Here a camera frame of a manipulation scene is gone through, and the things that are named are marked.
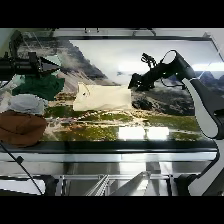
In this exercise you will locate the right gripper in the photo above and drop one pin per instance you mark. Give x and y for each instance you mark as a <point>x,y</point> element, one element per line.
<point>138,81</point>

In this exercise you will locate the light grey garment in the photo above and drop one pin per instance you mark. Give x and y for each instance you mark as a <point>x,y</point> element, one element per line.
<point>26,103</point>

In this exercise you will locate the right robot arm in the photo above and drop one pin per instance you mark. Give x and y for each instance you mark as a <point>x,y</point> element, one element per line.
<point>206,103</point>

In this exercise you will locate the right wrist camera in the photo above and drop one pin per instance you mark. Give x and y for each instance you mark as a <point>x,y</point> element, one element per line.
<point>148,60</point>

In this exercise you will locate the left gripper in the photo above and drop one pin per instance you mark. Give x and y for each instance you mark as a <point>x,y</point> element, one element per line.
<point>35,65</point>

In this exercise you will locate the silver frame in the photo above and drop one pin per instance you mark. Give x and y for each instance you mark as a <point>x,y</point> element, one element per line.
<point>100,166</point>

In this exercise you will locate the brown garment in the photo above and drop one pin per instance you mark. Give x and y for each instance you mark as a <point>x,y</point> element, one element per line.
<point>20,128</point>

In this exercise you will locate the cream T-shirt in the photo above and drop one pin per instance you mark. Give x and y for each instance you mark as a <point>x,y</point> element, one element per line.
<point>103,98</point>

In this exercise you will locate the dark green garment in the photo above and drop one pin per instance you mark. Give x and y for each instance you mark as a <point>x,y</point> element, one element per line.
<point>40,87</point>

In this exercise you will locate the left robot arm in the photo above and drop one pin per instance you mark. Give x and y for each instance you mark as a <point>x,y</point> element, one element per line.
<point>13,66</point>

